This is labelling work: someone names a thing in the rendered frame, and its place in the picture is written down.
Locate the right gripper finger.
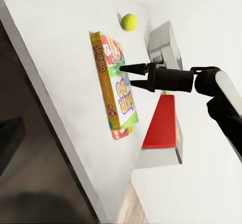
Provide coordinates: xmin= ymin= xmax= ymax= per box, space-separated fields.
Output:
xmin=119 ymin=63 xmax=149 ymax=76
xmin=130 ymin=80 xmax=149 ymax=91

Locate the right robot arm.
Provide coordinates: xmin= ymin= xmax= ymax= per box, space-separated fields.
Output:
xmin=119 ymin=53 xmax=242 ymax=163

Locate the board game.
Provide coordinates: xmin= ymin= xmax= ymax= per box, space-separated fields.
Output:
xmin=90 ymin=31 xmax=140 ymax=141

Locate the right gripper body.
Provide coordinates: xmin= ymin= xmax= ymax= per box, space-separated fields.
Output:
xmin=147 ymin=62 xmax=179 ymax=92

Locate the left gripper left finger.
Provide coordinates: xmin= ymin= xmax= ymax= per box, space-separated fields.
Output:
xmin=0 ymin=116 xmax=26 ymax=176

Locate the tennis ball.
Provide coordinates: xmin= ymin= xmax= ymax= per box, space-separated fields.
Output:
xmin=121 ymin=14 xmax=138 ymax=32

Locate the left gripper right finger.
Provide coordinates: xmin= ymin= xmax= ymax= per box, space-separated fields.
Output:
xmin=225 ymin=116 xmax=242 ymax=157

